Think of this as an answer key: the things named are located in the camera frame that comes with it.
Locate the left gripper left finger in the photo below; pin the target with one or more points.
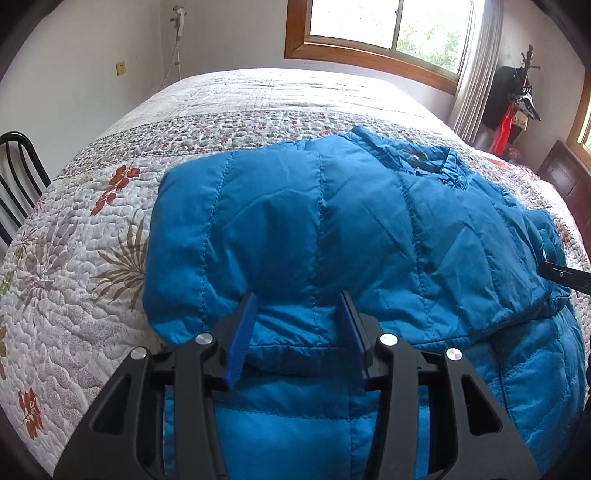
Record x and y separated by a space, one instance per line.
120 436

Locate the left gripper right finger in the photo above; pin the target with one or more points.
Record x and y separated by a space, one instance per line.
434 410

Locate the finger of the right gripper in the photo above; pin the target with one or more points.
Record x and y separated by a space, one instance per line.
577 280

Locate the blue puffer jacket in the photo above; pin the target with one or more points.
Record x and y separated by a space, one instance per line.
440 256

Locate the coat rack with clothes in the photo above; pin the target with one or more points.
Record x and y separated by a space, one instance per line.
510 94

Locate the dark wooden headboard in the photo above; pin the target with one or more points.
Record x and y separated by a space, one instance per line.
567 174

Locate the wooden framed window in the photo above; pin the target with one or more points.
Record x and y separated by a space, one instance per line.
579 137
423 41

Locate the floral quilted bedspread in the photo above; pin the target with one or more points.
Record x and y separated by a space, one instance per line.
72 280

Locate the white grey curtain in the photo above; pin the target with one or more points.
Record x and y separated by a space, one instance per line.
478 69

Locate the black metal chair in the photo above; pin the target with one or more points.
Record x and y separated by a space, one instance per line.
23 181

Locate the yellow wall socket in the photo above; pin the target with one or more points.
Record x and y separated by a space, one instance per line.
120 68

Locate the wall mounted white handset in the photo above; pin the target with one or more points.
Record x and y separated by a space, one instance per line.
178 22

